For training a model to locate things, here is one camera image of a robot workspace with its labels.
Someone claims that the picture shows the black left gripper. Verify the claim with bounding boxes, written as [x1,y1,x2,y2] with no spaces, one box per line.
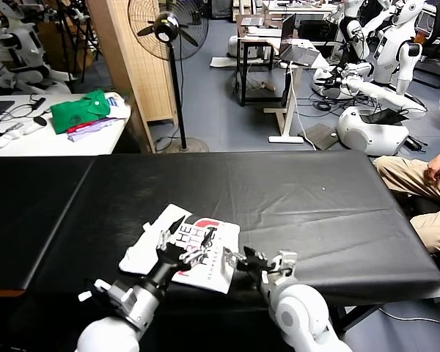
[146,216,218,293]

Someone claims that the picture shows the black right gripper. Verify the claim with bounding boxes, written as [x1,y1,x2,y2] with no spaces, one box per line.
[219,246,276,284]

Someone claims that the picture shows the white printed t-shirt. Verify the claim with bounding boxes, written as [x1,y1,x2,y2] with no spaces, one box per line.
[117,203,241,295]

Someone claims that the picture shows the white rounded robot base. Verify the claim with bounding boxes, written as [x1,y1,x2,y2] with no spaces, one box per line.
[336,106,414,155]

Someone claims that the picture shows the black leather table cover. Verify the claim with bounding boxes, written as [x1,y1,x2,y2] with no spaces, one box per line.
[0,156,96,298]
[21,150,440,305]

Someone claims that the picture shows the white-legged desk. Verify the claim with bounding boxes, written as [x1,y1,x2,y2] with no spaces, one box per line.
[264,39,332,144]

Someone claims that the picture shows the grey floor board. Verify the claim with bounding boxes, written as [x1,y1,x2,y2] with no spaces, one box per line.
[298,122,342,151]

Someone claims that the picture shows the purple folded shirt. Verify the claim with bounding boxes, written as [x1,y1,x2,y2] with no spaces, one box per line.
[67,117,118,144]

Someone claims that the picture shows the red folded garment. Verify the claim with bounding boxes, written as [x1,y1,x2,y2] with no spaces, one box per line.
[67,123,98,134]

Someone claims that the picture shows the wooden partition panel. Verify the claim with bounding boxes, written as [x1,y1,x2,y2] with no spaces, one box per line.
[87,0,180,154]

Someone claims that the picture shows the green polo shirt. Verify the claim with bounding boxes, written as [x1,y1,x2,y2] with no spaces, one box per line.
[50,89,113,136]

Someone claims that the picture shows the white side table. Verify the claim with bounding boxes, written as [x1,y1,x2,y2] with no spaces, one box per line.
[0,92,132,158]

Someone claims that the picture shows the khaki trousers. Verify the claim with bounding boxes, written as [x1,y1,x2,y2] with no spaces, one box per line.
[373,153,440,254]

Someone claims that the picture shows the white floor board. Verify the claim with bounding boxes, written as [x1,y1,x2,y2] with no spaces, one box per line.
[210,56,241,68]

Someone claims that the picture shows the grey marker pen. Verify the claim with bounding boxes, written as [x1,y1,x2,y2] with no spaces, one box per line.
[0,122,24,136]

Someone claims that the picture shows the black power adapter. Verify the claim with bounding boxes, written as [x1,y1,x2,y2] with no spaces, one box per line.
[407,135,430,152]

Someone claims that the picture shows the small white dome base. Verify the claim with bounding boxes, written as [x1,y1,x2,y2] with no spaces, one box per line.
[227,34,244,59]

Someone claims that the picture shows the open dark laptop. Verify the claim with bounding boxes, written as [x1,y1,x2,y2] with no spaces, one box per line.
[279,11,323,67]

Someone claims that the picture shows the black metal desk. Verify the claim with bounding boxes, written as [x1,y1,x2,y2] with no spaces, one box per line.
[237,13,299,107]

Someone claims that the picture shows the black standing fan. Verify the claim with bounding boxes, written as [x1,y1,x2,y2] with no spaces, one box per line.
[127,0,210,154]

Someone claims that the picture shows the white robot with grey panel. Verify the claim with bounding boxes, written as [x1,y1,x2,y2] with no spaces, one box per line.
[0,0,78,97]

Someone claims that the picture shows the black monitor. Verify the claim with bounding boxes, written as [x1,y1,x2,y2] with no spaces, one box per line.
[298,18,342,43]

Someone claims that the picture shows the white round-headed humanoid robot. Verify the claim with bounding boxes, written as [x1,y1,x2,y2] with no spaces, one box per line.
[373,0,426,95]

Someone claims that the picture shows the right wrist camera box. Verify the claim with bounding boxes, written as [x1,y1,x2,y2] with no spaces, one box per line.
[267,251,298,276]

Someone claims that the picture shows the white hanging cable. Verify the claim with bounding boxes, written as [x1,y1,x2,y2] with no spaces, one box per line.
[287,61,320,144]

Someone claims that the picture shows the thin black cable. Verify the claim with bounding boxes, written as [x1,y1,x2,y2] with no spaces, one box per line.
[0,94,48,139]

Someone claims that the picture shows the white humanoid robot with cables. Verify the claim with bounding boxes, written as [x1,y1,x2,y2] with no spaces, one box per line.
[338,0,395,62]

